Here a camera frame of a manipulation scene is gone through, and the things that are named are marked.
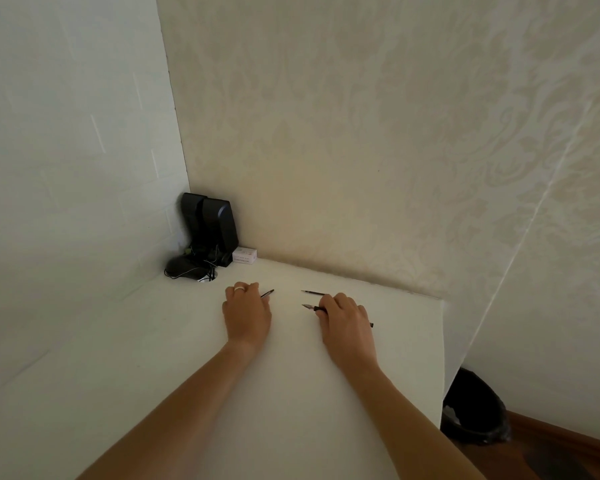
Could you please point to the person's right hand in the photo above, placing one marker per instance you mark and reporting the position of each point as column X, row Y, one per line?
column 347, row 332

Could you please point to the person's left hand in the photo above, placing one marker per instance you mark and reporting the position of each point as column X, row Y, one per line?
column 246, row 314

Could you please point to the person's right fingers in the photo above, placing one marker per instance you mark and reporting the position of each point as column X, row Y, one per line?
column 342, row 304

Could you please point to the person's left fingers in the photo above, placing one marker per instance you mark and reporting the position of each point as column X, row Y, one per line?
column 242, row 293

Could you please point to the black pen cap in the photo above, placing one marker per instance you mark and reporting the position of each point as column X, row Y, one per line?
column 268, row 293

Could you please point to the black fountain pen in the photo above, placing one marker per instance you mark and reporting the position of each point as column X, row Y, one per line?
column 310, row 307

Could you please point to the person's right forearm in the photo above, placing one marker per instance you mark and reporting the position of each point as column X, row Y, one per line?
column 410, row 429

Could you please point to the person's left forearm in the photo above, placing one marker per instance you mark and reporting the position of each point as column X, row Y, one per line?
column 190, row 409

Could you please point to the thin black pen refill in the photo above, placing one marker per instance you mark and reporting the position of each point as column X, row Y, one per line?
column 312, row 292

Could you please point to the small white box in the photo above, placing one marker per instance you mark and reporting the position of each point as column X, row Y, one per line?
column 244, row 255

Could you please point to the black computer mouse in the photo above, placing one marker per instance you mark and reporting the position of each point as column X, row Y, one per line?
column 185, row 268

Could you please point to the black waste bin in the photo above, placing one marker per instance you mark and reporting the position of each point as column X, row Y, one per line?
column 475, row 409

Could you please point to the brown wooden baseboard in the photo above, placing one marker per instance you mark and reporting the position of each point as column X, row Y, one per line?
column 570, row 437

